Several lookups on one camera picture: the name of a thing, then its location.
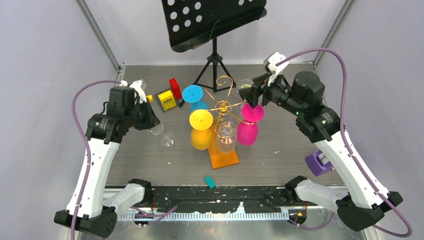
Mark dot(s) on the gold wine glass rack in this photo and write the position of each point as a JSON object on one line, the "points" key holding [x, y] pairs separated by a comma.
{"points": [[223, 108]]}

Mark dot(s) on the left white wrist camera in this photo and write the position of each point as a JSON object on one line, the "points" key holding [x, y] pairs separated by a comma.
{"points": [[139, 86]]}

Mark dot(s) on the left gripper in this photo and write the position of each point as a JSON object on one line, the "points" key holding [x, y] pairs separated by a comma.
{"points": [[152, 120]]}

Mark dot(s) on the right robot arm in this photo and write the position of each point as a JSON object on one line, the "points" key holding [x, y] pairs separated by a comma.
{"points": [[365, 201]]}

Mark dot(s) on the pink plastic goblet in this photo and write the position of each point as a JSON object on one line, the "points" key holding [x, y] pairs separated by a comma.
{"points": [[247, 129]]}

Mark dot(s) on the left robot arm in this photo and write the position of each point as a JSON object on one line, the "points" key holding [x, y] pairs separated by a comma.
{"points": [[87, 211]]}

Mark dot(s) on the small yellow toy brick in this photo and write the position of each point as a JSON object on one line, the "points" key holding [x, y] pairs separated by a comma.
{"points": [[150, 98]]}

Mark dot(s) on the yellow toy block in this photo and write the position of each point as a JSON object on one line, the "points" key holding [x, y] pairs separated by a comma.
{"points": [[166, 100]]}

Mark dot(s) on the black music stand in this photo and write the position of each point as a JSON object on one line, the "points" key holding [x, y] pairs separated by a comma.
{"points": [[193, 23]]}

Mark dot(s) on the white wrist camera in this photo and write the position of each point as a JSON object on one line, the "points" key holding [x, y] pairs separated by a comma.
{"points": [[275, 64], [139, 86]]}

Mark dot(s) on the red toy block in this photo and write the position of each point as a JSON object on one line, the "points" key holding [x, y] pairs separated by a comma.
{"points": [[175, 88]]}

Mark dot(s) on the clear stemless wine glass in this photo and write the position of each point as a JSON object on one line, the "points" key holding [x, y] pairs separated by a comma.
{"points": [[226, 137]]}

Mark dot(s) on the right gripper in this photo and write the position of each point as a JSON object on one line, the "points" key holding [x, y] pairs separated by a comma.
{"points": [[251, 95]]}

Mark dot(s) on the teal toy block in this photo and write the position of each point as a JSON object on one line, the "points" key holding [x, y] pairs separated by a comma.
{"points": [[210, 182]]}

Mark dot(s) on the purple tape dispenser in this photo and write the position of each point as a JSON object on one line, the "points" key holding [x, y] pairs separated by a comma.
{"points": [[318, 163]]}

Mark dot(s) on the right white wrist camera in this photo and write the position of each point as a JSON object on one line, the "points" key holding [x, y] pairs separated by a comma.
{"points": [[275, 64]]}

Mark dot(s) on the small clear wine glass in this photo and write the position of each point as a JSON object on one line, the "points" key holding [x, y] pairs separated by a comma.
{"points": [[165, 138]]}

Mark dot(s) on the blue plastic goblet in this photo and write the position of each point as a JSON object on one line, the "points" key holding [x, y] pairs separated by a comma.
{"points": [[193, 95]]}

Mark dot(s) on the orange plastic goblet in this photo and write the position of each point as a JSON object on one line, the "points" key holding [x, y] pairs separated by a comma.
{"points": [[201, 136]]}

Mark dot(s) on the tall clear flute glass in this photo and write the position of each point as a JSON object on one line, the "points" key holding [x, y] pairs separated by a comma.
{"points": [[244, 84]]}

